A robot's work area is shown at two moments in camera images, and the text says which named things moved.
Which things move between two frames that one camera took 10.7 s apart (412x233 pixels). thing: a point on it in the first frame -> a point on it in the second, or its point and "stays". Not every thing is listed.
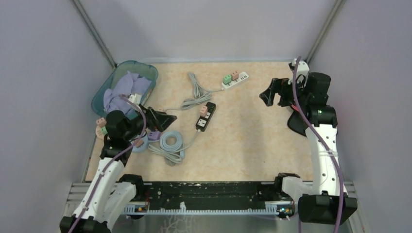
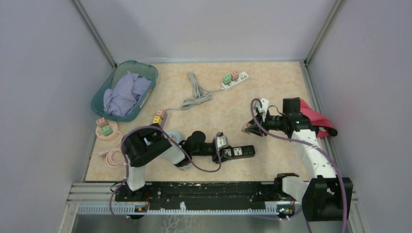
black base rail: x=211 y=192 stays
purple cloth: x=126 y=95 stays
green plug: x=227 y=79 stays
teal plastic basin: x=141 y=69 stays
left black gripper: x=160 y=120 -> x=214 y=157
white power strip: x=242 y=76 stays
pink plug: x=235 y=75 stays
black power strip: x=203 y=122 -> x=231 y=152
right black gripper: x=275 y=87 -> x=252 y=127
